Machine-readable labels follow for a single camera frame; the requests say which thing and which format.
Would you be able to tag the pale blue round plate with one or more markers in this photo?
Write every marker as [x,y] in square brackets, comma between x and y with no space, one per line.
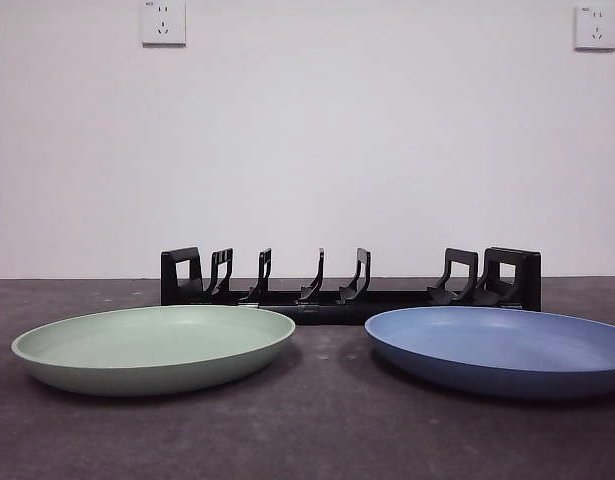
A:
[497,355]

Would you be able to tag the black plastic plate rack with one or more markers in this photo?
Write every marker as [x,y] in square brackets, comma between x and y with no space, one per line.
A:
[337,306]

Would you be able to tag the white wall socket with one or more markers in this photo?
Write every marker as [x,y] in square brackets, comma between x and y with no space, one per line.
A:
[163,25]
[594,29]

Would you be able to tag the pale green round plate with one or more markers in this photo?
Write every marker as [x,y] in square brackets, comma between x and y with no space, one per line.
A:
[152,350]

